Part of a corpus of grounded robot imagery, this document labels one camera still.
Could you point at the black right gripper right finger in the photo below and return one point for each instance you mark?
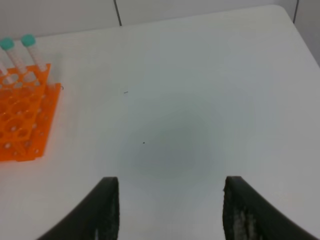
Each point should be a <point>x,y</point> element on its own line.
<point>247,215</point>

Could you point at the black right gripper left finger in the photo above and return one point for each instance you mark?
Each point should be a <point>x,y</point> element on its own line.
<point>96,217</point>

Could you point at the orange test tube rack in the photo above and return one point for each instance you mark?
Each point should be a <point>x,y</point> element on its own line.
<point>27,110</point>

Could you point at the row tube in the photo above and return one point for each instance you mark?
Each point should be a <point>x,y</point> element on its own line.
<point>8,45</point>
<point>29,42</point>
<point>5,73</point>

